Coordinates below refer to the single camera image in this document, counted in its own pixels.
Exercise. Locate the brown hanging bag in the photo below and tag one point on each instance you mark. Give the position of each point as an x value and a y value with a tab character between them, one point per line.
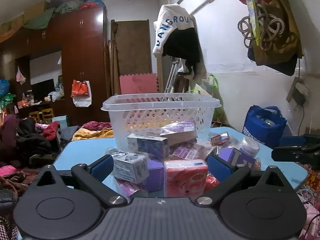
280	45

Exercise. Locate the brown wooden wardrobe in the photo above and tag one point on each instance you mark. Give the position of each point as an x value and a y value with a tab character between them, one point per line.
80	55

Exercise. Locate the purple cardboard box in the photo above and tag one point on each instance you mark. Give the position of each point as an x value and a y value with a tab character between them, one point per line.
155	175

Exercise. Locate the black television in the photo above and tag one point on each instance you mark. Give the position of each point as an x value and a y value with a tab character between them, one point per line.
42	88

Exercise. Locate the pink hanging bag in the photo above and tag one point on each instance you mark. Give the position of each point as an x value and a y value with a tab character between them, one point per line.
20	76

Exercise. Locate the blue shopping bag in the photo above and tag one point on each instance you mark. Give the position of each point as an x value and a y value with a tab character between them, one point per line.
265	127

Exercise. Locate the pink purple packet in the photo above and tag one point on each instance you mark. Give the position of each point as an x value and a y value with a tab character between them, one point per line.
187	151

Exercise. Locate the red blue cloth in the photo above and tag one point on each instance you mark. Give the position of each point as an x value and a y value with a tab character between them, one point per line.
92	3

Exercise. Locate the orange plastic bag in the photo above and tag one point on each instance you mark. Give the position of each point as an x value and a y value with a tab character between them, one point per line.
79	88

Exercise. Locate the yellow stool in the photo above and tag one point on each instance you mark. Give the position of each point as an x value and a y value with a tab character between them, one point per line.
47	114
34	116

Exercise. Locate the green cloth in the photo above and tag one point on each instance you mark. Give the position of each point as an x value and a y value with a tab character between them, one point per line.
45	16

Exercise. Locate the wall power socket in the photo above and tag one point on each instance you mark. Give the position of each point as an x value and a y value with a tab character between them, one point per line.
298	92

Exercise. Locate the yellow blanket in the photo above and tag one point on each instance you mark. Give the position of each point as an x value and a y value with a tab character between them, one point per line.
92	133

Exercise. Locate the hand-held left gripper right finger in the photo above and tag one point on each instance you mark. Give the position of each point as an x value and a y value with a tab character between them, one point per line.
220	167

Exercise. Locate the clear plastic basket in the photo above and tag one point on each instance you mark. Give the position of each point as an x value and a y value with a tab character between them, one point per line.
150	110

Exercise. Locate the pink foam mat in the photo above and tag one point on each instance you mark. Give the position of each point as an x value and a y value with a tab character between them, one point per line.
137	83

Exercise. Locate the purple box with dark side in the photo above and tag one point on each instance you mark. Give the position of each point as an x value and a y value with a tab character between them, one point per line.
235	156

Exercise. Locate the white blue long box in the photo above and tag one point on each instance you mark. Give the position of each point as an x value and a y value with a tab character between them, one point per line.
147	145

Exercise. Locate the white plastic bag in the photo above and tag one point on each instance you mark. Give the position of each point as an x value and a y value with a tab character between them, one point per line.
82	102

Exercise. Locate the dark clothes pile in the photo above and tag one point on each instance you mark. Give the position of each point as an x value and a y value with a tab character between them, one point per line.
22	140

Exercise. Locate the red tissue packet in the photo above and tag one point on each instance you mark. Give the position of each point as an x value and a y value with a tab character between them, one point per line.
186	177

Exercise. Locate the small red packet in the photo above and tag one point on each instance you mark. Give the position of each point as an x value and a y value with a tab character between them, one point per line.
220	139

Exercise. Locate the metal crutch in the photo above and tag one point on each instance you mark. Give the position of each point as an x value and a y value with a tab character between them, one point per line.
171	76

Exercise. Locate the wooden pole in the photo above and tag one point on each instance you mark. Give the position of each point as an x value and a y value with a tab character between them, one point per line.
160	75

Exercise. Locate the dark red patterned cloth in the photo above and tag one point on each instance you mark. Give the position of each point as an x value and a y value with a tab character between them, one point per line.
96	125

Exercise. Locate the green plastic bag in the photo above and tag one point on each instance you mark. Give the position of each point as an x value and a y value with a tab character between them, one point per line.
217	97

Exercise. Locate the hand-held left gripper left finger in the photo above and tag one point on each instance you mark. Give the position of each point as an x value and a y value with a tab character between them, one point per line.
102	167

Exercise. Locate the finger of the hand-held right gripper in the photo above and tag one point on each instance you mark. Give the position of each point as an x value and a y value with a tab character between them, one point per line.
311	138
297	153

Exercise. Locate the teal box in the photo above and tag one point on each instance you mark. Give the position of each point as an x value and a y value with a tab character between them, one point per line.
60	121

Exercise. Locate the white garment with blue letters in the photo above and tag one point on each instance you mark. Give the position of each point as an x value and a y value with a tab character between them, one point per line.
172	17

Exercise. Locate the white round jar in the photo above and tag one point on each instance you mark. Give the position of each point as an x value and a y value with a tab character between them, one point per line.
248	147

